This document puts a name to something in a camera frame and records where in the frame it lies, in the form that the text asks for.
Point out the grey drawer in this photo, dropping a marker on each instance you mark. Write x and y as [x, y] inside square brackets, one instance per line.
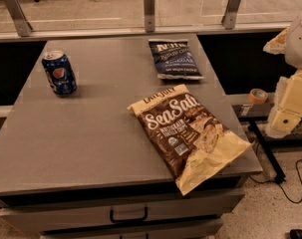
[192, 229]
[113, 211]

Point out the lower grey drawer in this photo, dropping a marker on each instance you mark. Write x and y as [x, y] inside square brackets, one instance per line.
[192, 229]

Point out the left metal railing bracket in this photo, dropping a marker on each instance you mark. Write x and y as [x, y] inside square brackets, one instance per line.
[23, 28]

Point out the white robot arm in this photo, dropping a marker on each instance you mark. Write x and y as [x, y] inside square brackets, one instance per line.
[293, 49]

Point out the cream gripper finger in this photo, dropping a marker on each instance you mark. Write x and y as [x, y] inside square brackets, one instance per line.
[277, 45]
[287, 110]

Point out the blue chip bag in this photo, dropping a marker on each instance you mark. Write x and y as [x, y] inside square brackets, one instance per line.
[174, 60]

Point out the metal railing bracket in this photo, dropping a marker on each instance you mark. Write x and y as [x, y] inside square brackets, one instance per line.
[23, 28]
[229, 18]
[149, 8]

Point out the blue pepsi can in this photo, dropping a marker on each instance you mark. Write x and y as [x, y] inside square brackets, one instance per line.
[59, 73]

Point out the right metal railing bracket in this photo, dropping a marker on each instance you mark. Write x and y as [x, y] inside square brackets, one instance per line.
[229, 18]

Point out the orange tape roll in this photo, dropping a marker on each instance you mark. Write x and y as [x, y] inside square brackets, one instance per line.
[258, 96]

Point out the middle metal railing bracket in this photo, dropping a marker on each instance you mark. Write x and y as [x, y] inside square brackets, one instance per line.
[149, 8]

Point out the black table leg frame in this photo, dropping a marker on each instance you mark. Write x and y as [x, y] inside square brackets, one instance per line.
[280, 176]

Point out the upper grey drawer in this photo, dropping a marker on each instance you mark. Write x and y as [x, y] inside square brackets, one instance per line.
[113, 211]

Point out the brown sea salt chip bag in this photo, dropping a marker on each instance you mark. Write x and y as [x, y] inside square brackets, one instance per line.
[192, 142]

